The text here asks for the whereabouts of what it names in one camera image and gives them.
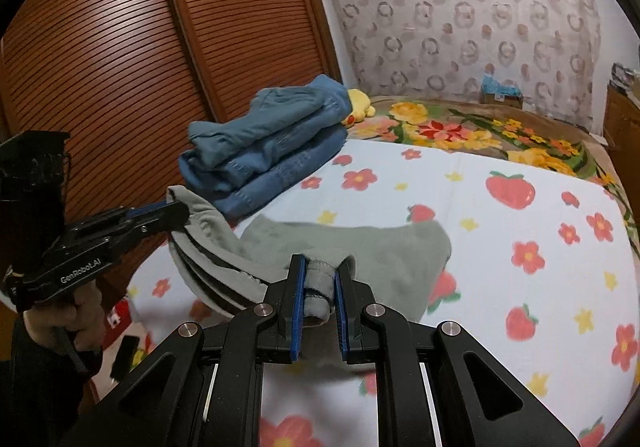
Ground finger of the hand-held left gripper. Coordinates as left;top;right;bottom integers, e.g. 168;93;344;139
131;203;191;236
120;199;174;222

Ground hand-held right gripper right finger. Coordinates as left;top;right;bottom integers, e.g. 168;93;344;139
334;256;582;447

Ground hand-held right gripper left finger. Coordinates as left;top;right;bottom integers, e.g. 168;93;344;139
75;254;307;447

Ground grey pants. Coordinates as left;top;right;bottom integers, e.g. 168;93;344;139
166;185;453;328

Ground person's left forearm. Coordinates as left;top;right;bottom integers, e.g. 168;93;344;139
0;319;103;447

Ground person's left hand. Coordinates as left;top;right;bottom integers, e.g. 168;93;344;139
22;281;108;373

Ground red and white object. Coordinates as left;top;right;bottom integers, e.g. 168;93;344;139
102;297;135;334

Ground dark blue folded jeans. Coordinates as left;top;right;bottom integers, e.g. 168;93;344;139
179;127;347;221

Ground light blue folded jeans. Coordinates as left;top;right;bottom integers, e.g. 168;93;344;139
187;74;349;168

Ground brown slatted wardrobe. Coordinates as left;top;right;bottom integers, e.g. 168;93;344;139
0;0;344;315

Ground white flower print sheet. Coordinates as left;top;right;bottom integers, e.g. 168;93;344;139
120;137;640;447

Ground yellow plush toy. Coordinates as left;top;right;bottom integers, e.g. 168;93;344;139
341;88;377;128

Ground cardboard box with blue cloth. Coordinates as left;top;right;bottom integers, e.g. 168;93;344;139
480;74;526;110

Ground wooden sideboard cabinet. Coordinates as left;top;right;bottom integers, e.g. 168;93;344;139
602;82;640;155

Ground sheer ring pattern curtain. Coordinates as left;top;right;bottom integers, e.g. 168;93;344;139
307;0;604;128

